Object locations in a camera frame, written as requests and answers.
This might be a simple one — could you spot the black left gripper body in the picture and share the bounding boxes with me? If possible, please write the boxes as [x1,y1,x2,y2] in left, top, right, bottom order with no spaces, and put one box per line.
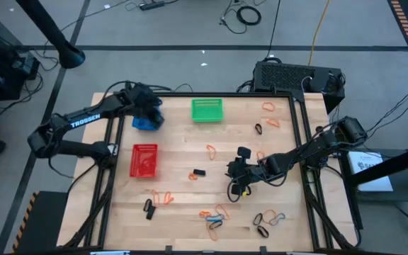
[127,81,162,114]

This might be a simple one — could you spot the white paper sheet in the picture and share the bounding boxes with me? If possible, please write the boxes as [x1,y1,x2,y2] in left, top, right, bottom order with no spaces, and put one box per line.
[347,151,395,193]

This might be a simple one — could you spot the coiled black floor cable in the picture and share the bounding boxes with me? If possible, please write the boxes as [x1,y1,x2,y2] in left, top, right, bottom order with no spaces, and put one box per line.
[220,0,263,35]

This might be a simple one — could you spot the black hanging cable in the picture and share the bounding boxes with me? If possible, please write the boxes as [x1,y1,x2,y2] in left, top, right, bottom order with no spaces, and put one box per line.
[266,0,282,60]

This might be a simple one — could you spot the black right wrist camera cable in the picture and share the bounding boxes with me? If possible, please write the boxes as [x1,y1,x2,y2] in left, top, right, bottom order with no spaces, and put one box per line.
[227,176,251,203]

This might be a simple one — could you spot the yellow hanging cable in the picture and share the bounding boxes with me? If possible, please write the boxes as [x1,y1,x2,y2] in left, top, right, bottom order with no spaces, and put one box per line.
[307,0,332,67]

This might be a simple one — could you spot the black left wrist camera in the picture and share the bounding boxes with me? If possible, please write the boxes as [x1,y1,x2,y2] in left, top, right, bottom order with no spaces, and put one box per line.
[136,84,155,102]

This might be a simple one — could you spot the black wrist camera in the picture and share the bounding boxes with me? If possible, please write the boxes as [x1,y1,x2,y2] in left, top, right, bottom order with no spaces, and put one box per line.
[136,84,155,102]
[227,159,243,185]

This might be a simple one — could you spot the blue plastic basket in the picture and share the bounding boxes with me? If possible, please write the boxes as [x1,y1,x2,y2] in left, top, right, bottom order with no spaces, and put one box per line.
[132,106,165,131]

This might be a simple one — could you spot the green plastic basket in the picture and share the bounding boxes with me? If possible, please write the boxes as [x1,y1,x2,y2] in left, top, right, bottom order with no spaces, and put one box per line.
[191,98,224,123]

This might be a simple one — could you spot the black computer case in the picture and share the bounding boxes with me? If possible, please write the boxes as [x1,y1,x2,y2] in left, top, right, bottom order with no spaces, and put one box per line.
[252,60,346,114]

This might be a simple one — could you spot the dark side table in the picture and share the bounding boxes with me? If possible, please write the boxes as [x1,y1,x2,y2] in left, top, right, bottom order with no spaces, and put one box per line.
[338,147,408,234]

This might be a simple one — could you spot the black power strip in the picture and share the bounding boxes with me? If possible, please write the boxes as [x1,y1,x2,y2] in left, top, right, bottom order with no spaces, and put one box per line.
[139,1,166,11]

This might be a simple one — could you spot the red plastic basket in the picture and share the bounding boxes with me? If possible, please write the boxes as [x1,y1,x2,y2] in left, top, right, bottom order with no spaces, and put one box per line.
[129,143,159,179]

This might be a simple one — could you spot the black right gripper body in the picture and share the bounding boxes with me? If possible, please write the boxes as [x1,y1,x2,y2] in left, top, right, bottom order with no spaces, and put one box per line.
[241,159,267,186]

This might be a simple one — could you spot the black pole stand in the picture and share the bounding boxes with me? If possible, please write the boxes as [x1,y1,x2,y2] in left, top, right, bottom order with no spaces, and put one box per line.
[14,0,86,70]

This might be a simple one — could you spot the black metal beam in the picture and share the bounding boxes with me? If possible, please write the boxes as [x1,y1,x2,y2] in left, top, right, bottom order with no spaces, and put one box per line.
[347,141,408,188]

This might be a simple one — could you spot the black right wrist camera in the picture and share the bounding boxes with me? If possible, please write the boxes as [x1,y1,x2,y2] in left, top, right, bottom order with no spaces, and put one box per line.
[227,159,243,185]

